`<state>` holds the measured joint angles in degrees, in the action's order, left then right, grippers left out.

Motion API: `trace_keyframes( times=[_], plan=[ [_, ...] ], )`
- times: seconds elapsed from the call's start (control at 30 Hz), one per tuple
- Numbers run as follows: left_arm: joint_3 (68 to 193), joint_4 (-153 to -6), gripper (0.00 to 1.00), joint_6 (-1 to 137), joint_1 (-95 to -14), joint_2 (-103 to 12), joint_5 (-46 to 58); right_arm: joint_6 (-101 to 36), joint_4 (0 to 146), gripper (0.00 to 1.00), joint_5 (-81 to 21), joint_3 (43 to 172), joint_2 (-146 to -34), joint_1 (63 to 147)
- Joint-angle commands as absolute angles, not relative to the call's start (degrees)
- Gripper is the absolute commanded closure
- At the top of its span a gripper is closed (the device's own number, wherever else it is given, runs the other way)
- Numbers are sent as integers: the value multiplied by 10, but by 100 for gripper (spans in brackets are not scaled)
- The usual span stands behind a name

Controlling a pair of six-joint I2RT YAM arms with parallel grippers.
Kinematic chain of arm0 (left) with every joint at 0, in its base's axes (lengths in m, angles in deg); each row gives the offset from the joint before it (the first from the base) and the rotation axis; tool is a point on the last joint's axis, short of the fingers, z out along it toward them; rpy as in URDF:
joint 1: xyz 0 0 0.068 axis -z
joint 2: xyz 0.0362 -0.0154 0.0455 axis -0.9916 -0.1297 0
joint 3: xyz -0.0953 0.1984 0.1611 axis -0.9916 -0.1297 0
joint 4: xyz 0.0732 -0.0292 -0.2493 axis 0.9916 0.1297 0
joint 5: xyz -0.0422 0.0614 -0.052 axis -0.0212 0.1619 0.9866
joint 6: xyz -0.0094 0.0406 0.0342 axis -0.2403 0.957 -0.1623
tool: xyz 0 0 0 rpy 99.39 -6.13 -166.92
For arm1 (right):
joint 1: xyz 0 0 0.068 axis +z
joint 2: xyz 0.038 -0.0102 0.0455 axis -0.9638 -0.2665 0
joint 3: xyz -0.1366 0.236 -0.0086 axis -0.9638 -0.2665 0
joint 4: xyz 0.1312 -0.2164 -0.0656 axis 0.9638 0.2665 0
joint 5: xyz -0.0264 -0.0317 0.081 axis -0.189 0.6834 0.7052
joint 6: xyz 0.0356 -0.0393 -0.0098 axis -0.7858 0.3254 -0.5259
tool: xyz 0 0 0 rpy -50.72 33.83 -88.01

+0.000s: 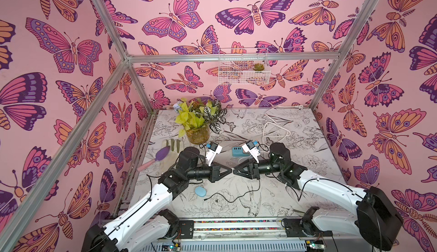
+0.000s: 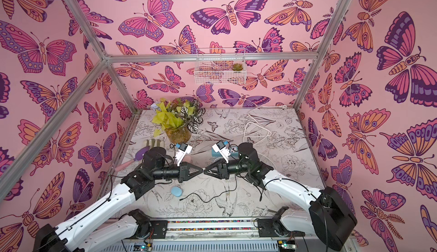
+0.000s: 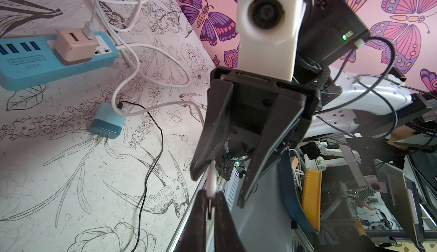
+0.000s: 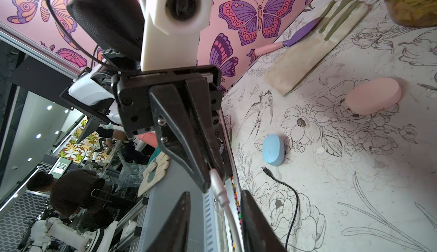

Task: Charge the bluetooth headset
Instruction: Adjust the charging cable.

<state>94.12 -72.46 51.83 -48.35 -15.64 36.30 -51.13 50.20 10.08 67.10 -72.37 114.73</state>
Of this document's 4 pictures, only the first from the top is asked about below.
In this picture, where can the white wire wall basket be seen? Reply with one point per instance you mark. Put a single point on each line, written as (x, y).
(237, 69)

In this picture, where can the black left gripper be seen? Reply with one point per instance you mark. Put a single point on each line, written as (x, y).
(214, 172)

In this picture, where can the pink purple hairbrush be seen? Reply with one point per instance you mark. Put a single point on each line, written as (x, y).
(160, 155)

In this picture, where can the blue power strip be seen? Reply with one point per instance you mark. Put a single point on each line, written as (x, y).
(238, 152)

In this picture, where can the beige striped cloth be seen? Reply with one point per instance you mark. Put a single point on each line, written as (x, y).
(176, 147)

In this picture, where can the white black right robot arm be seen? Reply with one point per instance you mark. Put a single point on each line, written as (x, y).
(368, 212)

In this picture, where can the aluminium cage frame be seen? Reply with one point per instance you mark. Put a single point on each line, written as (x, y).
(44, 97)

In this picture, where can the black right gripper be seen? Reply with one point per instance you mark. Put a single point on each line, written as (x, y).
(252, 169)

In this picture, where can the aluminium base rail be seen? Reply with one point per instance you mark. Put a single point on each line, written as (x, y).
(268, 234)

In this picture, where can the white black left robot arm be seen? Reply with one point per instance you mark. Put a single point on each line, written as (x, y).
(150, 219)

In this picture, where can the small green succulent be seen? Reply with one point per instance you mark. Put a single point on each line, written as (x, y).
(258, 67)

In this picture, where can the blue earbud case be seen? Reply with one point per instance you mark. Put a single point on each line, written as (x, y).
(200, 191)

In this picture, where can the potted plant in glass jar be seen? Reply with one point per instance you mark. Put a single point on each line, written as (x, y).
(198, 118)

